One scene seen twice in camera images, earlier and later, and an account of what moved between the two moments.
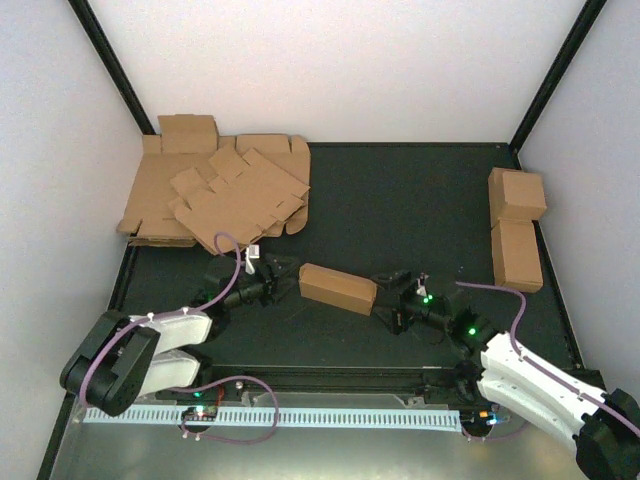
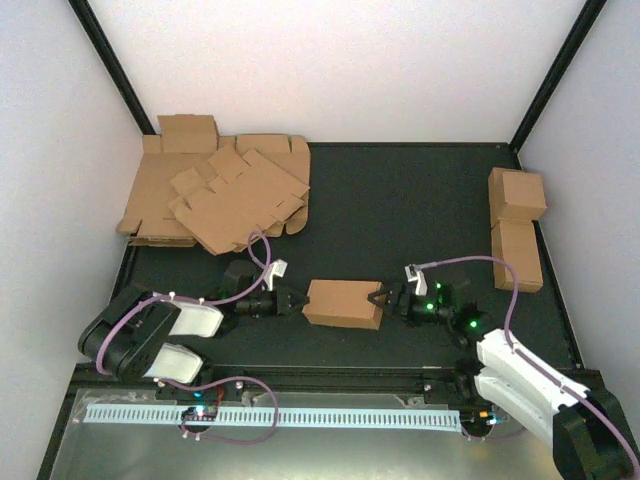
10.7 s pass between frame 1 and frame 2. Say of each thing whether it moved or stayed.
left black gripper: moved
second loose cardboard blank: stayed
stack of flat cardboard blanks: stayed
